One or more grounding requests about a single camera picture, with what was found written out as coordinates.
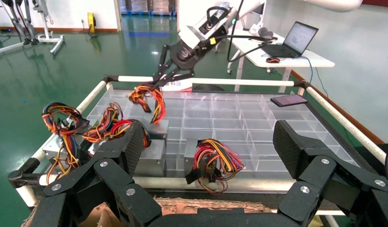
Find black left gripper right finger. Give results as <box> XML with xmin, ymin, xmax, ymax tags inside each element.
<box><xmin>272</xmin><ymin>120</ymin><xmax>388</xmax><ymax>227</ymax></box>

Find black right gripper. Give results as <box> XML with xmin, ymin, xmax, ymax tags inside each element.
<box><xmin>152</xmin><ymin>39</ymin><xmax>213</xmax><ymax>87</ymax></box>

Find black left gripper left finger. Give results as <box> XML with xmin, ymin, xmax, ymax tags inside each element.
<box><xmin>31</xmin><ymin>120</ymin><xmax>163</xmax><ymax>227</ymax></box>

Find silver power supply with cables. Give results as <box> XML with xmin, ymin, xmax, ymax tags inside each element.
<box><xmin>129</xmin><ymin>84</ymin><xmax>170</xmax><ymax>140</ymax></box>
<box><xmin>112</xmin><ymin>120</ymin><xmax>167</xmax><ymax>178</ymax></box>
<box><xmin>184</xmin><ymin>138</ymin><xmax>246</xmax><ymax>196</ymax></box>
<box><xmin>41</xmin><ymin>103</ymin><xmax>88</xmax><ymax>186</ymax></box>
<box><xmin>82</xmin><ymin>103</ymin><xmax>126</xmax><ymax>157</ymax></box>

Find white red area sign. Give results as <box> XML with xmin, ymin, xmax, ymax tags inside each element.
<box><xmin>162</xmin><ymin>80</ymin><xmax>195</xmax><ymax>92</ymax></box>

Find clear plastic divider tray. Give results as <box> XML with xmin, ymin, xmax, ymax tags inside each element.
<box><xmin>87</xmin><ymin>89</ymin><xmax>359</xmax><ymax>181</ymax></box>

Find black smartphone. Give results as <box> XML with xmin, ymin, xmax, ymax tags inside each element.
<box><xmin>270</xmin><ymin>94</ymin><xmax>309</xmax><ymax>108</ymax></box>

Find grey headset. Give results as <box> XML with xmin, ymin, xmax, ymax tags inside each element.
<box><xmin>257</xmin><ymin>26</ymin><xmax>275</xmax><ymax>39</ymax></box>

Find brown cardboard divider box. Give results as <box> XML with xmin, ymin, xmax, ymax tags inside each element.
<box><xmin>21</xmin><ymin>196</ymin><xmax>267</xmax><ymax>227</ymax></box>

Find white desk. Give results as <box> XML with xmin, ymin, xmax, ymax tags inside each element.
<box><xmin>227</xmin><ymin>28</ymin><xmax>335</xmax><ymax>94</ymax></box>

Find white metal floor stand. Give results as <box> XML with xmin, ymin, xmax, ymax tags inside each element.
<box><xmin>0</xmin><ymin>0</ymin><xmax>65</xmax><ymax>56</ymax></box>

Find black laptop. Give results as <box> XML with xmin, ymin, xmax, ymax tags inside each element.
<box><xmin>261</xmin><ymin>21</ymin><xmax>319</xmax><ymax>59</ymax></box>

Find black coiled cable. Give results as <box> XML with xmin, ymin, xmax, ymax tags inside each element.
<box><xmin>193</xmin><ymin>84</ymin><xmax>225</xmax><ymax>93</ymax></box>

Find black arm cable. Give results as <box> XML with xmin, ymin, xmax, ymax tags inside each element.
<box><xmin>212</xmin><ymin>0</ymin><xmax>278</xmax><ymax>62</ymax></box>

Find yellow wall device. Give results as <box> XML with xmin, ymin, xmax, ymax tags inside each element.
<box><xmin>87</xmin><ymin>12</ymin><xmax>98</xmax><ymax>35</ymax></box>

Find blue laptop cable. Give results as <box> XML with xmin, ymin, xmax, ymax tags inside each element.
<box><xmin>302</xmin><ymin>56</ymin><xmax>315</xmax><ymax>92</ymax></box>

